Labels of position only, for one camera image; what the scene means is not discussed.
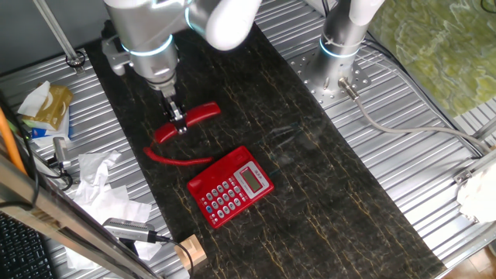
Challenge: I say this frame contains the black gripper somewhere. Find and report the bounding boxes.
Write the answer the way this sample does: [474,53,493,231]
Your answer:
[161,91,189,135]

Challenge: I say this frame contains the red telephone handset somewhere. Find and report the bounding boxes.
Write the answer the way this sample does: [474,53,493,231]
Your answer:
[153,101,222,145]

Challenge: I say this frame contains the red phone cord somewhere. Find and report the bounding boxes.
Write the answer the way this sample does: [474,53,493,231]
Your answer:
[142,145,215,167]

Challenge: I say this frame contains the red telephone base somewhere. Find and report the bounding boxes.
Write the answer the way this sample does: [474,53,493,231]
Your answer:
[186,145,275,229]

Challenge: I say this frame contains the white crumpled tissue paper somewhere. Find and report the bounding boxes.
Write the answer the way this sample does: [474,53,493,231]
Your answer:
[77,150,123,202]

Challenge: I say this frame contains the white flat tissue paper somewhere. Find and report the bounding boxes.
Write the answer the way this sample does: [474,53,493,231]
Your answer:
[64,184,164,271]

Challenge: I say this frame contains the yellow tissue box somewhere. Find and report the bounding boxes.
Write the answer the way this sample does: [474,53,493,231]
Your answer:
[33,84,74,132]

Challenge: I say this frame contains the blue white tissue pack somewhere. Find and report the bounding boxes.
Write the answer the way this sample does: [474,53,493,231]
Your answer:
[22,108,73,148]

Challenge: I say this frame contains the wooden block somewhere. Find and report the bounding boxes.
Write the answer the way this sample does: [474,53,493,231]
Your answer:
[174,233,209,272]

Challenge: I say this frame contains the silver robot mounting plate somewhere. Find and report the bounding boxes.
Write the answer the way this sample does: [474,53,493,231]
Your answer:
[288,48,372,109]

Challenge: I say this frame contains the white tissue sheet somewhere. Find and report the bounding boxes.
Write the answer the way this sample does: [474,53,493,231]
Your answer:
[17,80,52,118]

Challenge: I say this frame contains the black marble pattern mat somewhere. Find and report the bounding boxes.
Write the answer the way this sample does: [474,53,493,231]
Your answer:
[84,0,449,279]

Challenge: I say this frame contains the orange tube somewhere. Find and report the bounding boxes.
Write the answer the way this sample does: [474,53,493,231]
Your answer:
[0,106,28,176]

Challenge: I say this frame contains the black keyboard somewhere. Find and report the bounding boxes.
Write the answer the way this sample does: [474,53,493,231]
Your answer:
[0,211,55,279]

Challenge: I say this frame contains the green marbled sheet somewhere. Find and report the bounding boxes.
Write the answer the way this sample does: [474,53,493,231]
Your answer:
[367,0,496,119]

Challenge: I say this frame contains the white crumpled cloth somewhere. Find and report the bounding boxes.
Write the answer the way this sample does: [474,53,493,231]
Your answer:
[456,162,496,225]

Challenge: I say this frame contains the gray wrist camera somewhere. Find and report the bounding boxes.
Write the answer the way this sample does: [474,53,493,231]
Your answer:
[101,36,132,77]

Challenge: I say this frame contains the black round cable plug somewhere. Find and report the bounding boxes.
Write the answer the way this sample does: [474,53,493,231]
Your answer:
[100,19,114,40]

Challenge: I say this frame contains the small silver camera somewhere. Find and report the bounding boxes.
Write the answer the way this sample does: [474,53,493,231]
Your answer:
[52,136,73,170]

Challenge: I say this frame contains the black camera cable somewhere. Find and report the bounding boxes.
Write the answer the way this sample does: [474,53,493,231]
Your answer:
[149,231,195,278]

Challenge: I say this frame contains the silver ribbed camera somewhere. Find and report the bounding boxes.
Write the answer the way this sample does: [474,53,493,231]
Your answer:
[102,217,158,244]

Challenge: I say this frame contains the aluminium camera pole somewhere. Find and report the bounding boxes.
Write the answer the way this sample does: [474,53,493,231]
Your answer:
[33,0,87,75]

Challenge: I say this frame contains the metal frame beam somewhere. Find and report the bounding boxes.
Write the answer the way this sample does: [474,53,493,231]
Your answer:
[0,153,162,279]

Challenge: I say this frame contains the gray robot base cable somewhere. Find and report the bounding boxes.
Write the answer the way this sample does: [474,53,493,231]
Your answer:
[337,76,493,155]

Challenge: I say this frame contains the aluminium frame bracket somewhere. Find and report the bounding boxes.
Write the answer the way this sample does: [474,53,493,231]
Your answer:
[452,146,496,186]

